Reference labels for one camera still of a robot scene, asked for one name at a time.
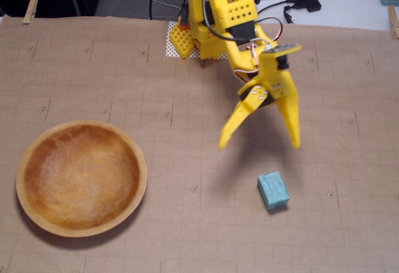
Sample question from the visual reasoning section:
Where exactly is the short black plug cable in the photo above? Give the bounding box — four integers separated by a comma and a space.
282, 4, 297, 24

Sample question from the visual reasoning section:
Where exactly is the black USB cable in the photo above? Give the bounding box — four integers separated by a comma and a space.
255, 0, 302, 15

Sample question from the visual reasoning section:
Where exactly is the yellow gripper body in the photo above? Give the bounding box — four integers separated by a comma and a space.
238, 55, 296, 108

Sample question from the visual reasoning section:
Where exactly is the round wooden bowl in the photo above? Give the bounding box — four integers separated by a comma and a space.
15, 120, 149, 239

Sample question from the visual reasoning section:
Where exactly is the red white servo wire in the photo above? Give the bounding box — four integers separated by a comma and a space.
233, 41, 271, 84

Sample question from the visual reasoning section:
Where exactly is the yellow perforated table clamp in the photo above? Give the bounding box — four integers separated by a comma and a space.
170, 20, 196, 59

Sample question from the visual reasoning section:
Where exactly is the brown gridded gift wrap paper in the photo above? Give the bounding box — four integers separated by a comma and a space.
0, 16, 399, 273

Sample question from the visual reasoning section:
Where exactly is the wooden clothespin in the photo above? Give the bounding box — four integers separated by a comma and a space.
22, 0, 39, 25
387, 4, 399, 39

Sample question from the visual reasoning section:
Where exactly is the blue painted wooden block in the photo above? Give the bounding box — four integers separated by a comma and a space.
257, 170, 291, 212

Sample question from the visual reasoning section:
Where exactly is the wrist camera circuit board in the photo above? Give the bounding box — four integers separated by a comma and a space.
260, 43, 303, 70

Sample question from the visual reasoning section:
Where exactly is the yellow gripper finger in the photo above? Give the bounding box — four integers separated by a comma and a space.
276, 89, 302, 150
218, 83, 270, 151

